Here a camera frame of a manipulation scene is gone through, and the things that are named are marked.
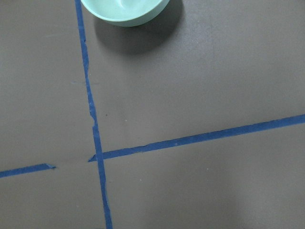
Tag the mint green bowl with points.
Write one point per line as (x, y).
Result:
(125, 13)

